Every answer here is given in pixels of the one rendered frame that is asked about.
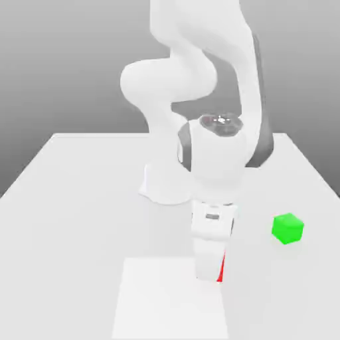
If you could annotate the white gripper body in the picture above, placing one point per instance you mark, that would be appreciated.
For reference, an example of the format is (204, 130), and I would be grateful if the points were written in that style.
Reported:
(208, 260)

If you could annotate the small red cube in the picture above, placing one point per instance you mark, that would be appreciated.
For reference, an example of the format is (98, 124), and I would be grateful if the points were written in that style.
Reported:
(221, 272)

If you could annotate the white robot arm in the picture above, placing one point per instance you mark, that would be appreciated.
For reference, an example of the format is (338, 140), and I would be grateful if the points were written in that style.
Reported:
(186, 66)

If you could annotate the small green cube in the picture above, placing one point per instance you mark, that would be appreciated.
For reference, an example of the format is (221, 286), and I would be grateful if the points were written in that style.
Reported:
(288, 229)

